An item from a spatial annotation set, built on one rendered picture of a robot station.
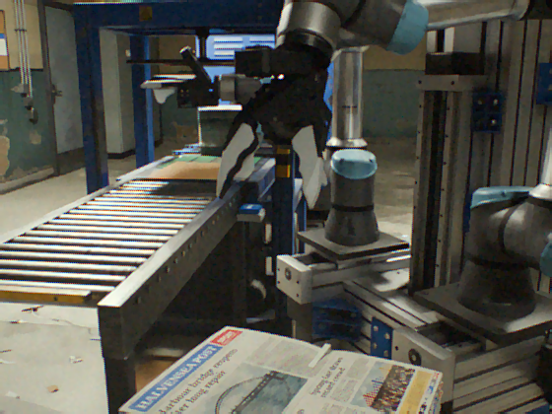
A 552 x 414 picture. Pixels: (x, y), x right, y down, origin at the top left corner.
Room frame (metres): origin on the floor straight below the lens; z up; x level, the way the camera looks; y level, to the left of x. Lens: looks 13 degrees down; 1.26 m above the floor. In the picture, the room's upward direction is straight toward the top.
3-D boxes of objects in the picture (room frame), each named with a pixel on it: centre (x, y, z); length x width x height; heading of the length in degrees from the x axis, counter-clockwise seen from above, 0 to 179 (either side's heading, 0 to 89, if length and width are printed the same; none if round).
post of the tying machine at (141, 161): (3.10, 0.75, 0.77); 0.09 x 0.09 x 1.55; 82
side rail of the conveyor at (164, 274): (1.70, 0.25, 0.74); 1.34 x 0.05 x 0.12; 172
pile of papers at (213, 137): (3.31, 0.28, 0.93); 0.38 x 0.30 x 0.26; 172
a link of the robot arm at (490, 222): (1.01, -0.43, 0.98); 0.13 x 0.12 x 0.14; 18
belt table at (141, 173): (2.75, 0.36, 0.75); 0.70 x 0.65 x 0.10; 172
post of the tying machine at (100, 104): (2.51, 0.83, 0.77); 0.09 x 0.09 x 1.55; 82
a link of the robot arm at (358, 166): (1.46, -0.20, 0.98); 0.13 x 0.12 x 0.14; 1
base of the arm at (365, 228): (1.46, -0.20, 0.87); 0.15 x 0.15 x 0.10
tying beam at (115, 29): (2.74, 0.36, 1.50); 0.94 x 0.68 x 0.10; 82
